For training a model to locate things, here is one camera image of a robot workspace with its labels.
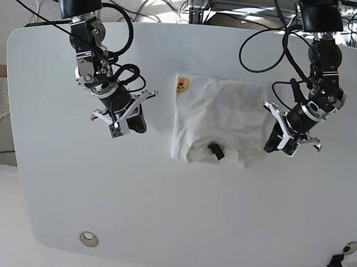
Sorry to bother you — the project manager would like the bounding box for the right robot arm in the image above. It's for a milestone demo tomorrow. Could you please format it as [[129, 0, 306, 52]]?
[[58, 0, 158, 138]]

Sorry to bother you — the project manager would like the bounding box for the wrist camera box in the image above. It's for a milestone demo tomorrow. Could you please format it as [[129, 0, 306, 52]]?
[[277, 139, 301, 157], [107, 120, 130, 138]]

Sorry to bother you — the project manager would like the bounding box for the metal table grommet right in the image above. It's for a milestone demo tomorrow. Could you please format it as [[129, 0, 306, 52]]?
[[342, 240, 357, 255]]

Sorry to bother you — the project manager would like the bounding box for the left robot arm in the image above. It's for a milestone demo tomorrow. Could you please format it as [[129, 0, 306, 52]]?
[[262, 0, 346, 157]]

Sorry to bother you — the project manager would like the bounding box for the metal table grommet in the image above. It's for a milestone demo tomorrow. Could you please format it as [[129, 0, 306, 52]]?
[[80, 231, 99, 248], [342, 240, 357, 255]]

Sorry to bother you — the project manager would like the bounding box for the aluminium frame post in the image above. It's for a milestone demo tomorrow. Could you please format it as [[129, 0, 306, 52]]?
[[187, 0, 210, 25]]

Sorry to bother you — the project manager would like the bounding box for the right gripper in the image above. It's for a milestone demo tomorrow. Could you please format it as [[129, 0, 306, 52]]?
[[91, 87, 159, 134]]

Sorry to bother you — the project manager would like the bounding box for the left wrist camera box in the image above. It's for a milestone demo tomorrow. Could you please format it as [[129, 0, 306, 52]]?
[[277, 139, 301, 157]]

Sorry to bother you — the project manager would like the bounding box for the white printed T-shirt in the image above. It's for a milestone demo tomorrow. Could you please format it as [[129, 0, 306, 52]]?
[[170, 74, 274, 168]]

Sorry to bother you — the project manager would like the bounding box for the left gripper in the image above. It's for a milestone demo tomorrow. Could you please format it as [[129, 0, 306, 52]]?
[[261, 101, 325, 153]]

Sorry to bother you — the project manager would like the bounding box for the metal table grommet left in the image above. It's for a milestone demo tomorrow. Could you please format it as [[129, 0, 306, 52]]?
[[80, 231, 99, 248]]

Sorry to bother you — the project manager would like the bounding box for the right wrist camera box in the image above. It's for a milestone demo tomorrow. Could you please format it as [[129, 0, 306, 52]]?
[[107, 120, 130, 138]]

